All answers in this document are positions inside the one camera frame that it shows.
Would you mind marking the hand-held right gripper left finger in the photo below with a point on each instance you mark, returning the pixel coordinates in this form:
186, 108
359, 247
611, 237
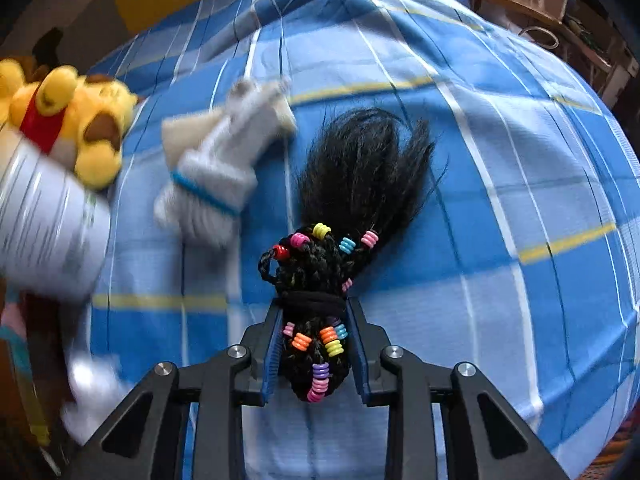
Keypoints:
270, 355

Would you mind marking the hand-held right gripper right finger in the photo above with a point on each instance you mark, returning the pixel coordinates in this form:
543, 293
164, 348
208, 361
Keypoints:
361, 360

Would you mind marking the black braided hairpiece with beads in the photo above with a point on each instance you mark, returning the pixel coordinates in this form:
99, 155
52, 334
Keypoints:
360, 175

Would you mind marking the grey sock with blue stripe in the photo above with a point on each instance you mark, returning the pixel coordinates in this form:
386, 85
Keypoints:
210, 210

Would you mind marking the white crumpled plastic bag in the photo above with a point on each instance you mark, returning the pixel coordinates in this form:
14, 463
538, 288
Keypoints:
95, 390

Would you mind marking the blue plaid bedsheet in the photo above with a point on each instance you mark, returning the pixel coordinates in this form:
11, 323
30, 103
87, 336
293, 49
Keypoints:
500, 185

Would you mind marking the beige sock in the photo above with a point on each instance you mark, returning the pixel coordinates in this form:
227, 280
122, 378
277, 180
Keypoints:
182, 137

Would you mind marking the white tin can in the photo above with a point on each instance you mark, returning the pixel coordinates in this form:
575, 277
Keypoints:
45, 220

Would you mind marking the yellow bear plush toy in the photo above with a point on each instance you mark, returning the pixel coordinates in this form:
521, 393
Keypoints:
100, 105

